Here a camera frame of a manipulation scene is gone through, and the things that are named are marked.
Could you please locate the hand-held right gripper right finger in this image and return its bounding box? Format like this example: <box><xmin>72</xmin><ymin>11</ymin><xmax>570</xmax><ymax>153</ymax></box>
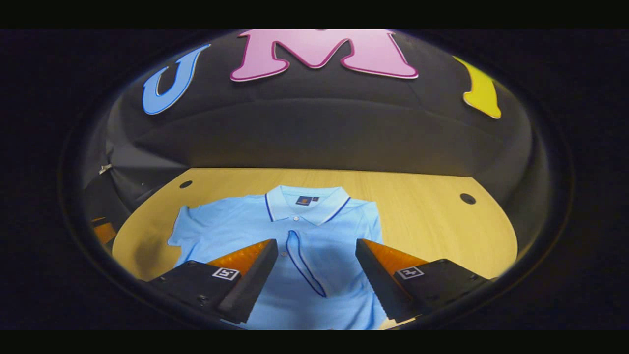
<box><xmin>355</xmin><ymin>238</ymin><xmax>492</xmax><ymax>324</ymax></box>

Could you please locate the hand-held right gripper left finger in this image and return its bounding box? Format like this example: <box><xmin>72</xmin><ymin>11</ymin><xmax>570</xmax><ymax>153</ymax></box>
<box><xmin>146</xmin><ymin>238</ymin><xmax>279</xmax><ymax>325</ymax></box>

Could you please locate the light blue T-shirt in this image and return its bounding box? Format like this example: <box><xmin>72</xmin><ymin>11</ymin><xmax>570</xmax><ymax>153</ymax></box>
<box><xmin>167</xmin><ymin>184</ymin><xmax>389</xmax><ymax>331</ymax></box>

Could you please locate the black backdrop cloth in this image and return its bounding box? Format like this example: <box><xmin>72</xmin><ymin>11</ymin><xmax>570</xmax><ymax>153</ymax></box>
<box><xmin>81</xmin><ymin>29</ymin><xmax>551</xmax><ymax>236</ymax></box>

